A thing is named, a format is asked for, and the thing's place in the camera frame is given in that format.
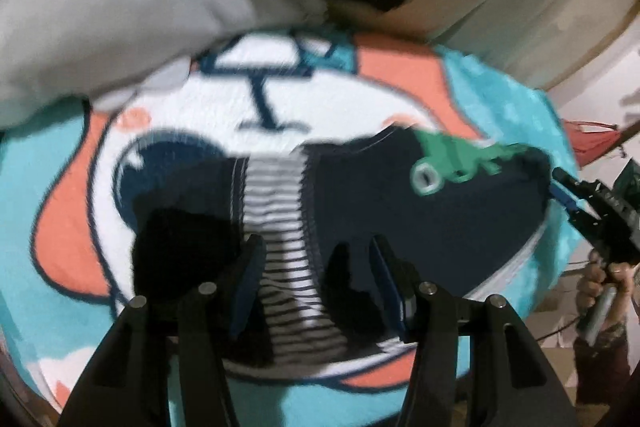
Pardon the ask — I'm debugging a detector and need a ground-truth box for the white pillow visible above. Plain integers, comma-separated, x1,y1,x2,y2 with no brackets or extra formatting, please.
0,0,328,130

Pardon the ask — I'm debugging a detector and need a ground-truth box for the person's right hand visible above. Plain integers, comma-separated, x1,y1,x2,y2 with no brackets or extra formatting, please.
575,250,637,334

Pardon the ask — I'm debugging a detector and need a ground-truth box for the printed cartoon blanket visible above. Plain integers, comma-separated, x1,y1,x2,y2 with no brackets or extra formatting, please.
0,26,585,427

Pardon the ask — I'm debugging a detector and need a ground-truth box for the navy striped shirt with dinosaur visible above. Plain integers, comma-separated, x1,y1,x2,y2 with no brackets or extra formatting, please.
131,127,557,375

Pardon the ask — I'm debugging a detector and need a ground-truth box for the dark green object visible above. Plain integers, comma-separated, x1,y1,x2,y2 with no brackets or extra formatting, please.
614,159,640,198

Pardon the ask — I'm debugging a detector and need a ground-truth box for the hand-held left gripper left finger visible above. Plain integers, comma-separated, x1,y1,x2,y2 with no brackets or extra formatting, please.
56,234,267,427

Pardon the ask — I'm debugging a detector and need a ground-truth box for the person's right forearm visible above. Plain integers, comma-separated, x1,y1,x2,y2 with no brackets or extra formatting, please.
571,319,632,408

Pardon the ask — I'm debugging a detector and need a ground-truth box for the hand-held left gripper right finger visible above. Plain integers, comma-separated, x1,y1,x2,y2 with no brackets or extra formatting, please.
369,234,577,427

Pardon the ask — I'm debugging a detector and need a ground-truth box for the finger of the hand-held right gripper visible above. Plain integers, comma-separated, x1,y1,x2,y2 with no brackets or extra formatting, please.
547,186,593,230
551,167,598,200

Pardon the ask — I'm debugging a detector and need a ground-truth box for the red cloth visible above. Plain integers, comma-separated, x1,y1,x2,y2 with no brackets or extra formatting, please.
559,119,640,168

